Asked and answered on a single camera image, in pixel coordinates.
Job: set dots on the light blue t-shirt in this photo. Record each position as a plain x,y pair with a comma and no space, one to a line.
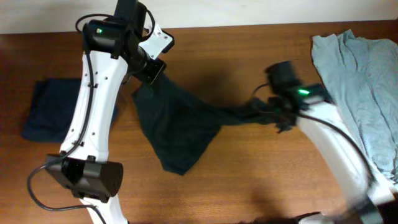
361,76

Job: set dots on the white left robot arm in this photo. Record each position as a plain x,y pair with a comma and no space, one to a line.
126,44

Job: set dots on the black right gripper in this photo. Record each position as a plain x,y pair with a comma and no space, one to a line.
268,111

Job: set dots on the folded navy blue garment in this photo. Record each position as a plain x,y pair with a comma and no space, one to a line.
52,109

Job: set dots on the dark green t-shirt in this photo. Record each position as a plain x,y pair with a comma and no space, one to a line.
180,126

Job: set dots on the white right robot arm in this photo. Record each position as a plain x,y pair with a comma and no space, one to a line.
369,196

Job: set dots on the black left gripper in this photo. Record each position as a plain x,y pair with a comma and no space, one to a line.
158,65

